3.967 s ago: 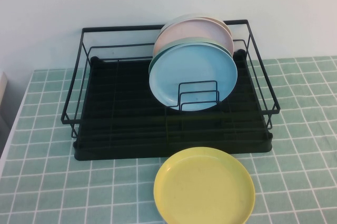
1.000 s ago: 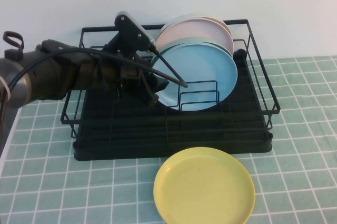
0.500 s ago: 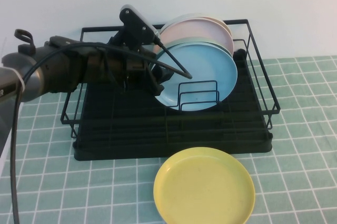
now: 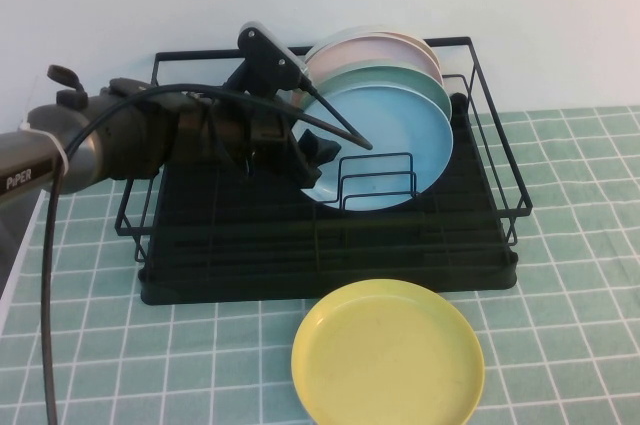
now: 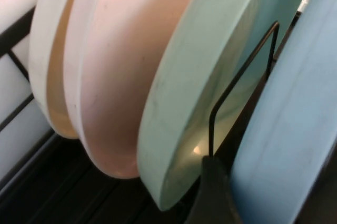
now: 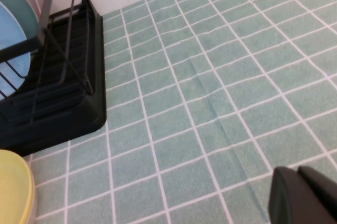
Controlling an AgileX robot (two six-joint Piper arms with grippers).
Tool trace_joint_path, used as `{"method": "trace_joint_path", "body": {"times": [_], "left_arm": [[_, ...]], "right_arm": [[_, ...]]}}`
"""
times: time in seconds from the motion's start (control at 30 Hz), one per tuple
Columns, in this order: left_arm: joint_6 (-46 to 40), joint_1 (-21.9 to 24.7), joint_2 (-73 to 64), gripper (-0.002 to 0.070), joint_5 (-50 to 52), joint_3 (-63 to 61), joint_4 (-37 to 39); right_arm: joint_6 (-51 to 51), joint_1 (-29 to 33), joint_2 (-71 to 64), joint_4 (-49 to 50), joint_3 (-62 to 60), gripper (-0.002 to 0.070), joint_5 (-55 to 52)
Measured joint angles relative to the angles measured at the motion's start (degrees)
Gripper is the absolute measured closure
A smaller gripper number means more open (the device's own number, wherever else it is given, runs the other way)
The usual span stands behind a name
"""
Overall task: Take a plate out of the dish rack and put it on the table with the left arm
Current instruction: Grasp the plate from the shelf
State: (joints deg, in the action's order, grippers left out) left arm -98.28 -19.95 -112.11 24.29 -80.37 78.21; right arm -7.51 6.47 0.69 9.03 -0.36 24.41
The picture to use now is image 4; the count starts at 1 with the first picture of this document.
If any black plastic drip tray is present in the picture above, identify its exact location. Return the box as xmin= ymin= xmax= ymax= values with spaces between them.
xmin=139 ymin=94 xmax=520 ymax=305

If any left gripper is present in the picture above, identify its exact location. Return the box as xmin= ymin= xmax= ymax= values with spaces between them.
xmin=174 ymin=88 xmax=343 ymax=191

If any pink plate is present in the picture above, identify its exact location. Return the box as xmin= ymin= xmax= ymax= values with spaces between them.
xmin=304 ymin=33 xmax=444 ymax=91

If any mint green plate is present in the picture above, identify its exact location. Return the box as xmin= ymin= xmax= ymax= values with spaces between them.
xmin=308 ymin=64 xmax=454 ymax=122

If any yellow plate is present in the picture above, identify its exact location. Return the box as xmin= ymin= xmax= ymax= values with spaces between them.
xmin=291 ymin=278 xmax=486 ymax=425

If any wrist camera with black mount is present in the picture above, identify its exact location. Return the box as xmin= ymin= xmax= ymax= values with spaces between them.
xmin=224 ymin=20 xmax=312 ymax=99

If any white plate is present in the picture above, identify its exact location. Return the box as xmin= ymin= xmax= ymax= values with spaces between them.
xmin=304 ymin=26 xmax=432 ymax=60

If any green checkered tablecloth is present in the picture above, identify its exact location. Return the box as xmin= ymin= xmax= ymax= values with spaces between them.
xmin=0 ymin=107 xmax=640 ymax=425

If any black cable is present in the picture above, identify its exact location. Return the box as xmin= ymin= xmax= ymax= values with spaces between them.
xmin=42 ymin=72 xmax=375 ymax=425

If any black wire dish rack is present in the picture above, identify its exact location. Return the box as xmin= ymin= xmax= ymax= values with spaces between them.
xmin=114 ymin=36 xmax=532 ymax=264

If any cream plate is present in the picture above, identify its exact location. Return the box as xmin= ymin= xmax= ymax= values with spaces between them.
xmin=379 ymin=31 xmax=444 ymax=74

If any white zip tie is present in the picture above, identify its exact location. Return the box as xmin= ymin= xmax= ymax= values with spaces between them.
xmin=19 ymin=117 xmax=70 ymax=177

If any light blue plate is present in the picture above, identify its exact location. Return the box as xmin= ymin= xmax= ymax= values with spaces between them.
xmin=297 ymin=85 xmax=455 ymax=212

